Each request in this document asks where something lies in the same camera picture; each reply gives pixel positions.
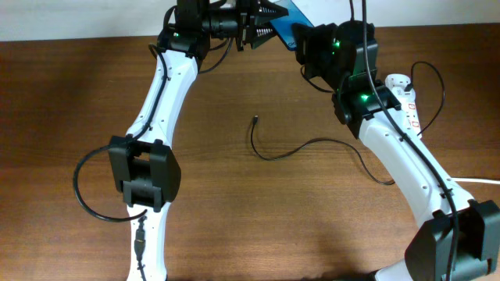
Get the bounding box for white wall charger adapter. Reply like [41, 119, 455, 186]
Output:
[384, 73, 416, 103]

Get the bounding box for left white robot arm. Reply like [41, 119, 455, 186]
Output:
[109, 1, 288, 280]

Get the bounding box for blue Galaxy smartphone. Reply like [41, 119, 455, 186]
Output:
[270, 0, 313, 52]

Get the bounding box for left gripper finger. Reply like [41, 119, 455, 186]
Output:
[257, 0, 288, 24]
[250, 23, 277, 49]

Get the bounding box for black USB charging cable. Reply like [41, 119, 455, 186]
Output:
[249, 61, 446, 186]

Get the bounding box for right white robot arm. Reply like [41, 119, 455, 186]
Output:
[291, 20, 499, 281]

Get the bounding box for white power strip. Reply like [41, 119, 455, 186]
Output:
[391, 87, 422, 138]

